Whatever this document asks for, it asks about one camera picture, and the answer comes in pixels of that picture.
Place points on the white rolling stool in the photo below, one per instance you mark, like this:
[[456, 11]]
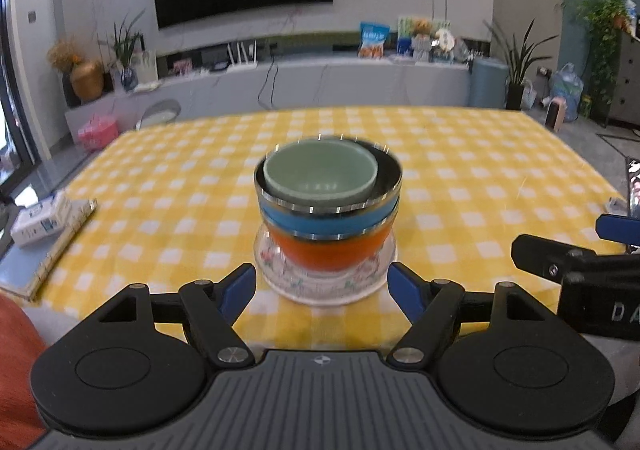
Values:
[[160, 113]]

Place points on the tall leafy potted plant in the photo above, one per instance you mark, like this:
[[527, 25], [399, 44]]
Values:
[[519, 56]]

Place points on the yellow checkered tablecloth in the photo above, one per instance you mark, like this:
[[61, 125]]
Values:
[[177, 203]]

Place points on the pink bag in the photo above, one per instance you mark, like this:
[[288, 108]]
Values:
[[98, 133]]

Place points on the grey drawer cabinet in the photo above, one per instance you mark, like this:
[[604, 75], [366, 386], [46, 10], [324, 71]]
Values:
[[625, 102]]

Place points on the blue plastic bag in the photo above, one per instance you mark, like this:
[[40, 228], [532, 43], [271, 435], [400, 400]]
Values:
[[566, 84]]

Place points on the brown round vase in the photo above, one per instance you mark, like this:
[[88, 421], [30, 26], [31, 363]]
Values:
[[87, 80]]

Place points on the long grey tv cabinet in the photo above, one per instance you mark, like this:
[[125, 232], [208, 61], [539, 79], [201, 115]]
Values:
[[287, 84]]

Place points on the orange steel bowl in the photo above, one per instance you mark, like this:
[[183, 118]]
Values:
[[330, 255]]

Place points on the pink space heater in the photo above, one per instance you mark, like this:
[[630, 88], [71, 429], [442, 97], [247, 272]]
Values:
[[556, 110]]

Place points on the blue banded steel bowl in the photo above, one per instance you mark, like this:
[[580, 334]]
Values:
[[336, 222]]

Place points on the green potted grass plant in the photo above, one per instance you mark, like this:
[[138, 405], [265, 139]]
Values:
[[123, 42]]

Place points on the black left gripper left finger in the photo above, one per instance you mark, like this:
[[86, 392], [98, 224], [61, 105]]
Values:
[[142, 359]]

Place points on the green cookie box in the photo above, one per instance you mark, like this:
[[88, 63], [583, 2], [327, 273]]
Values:
[[415, 35]]

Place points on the green ceramic bowl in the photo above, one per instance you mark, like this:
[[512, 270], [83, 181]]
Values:
[[321, 172]]

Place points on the climbing green vine plant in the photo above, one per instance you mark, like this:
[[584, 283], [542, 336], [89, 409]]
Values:
[[605, 22]]

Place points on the grey trash bin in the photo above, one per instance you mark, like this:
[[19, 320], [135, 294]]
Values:
[[488, 83]]

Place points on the smartphone on stand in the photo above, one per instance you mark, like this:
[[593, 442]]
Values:
[[633, 186]]

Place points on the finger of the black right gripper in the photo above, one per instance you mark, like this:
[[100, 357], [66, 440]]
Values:
[[554, 261]]

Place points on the clear patterned glass plate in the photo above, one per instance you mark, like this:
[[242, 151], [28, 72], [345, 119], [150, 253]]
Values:
[[321, 288]]

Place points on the white tissue pack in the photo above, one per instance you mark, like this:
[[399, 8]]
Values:
[[41, 220]]

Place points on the blue snack bag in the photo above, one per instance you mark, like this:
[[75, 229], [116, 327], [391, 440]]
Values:
[[373, 37]]

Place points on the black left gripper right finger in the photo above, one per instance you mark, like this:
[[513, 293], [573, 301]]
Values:
[[501, 360]]

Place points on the white wifi router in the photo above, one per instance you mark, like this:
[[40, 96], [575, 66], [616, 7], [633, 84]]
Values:
[[242, 56]]

